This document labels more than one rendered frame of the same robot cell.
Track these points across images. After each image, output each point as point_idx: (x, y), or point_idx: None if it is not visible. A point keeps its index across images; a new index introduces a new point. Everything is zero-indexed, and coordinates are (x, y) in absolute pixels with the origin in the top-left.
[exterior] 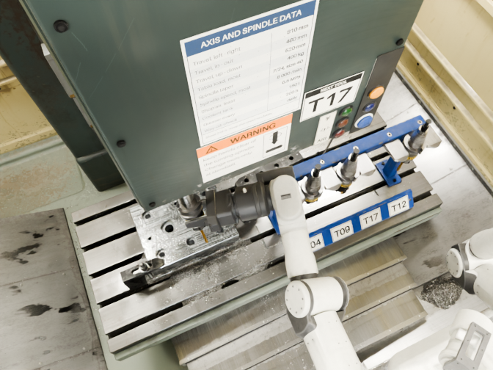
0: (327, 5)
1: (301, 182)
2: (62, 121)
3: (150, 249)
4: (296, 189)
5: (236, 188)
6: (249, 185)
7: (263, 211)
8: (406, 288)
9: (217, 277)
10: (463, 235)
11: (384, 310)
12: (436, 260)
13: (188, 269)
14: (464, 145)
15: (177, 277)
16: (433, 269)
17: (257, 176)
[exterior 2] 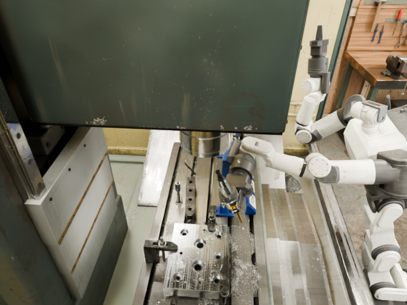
0: None
1: (205, 190)
2: (46, 290)
3: (208, 285)
4: (255, 138)
5: (232, 166)
6: (235, 160)
7: (255, 163)
8: (285, 192)
9: (246, 263)
10: None
11: (294, 207)
12: (277, 173)
13: (230, 279)
14: None
15: (233, 290)
16: (280, 177)
17: (231, 155)
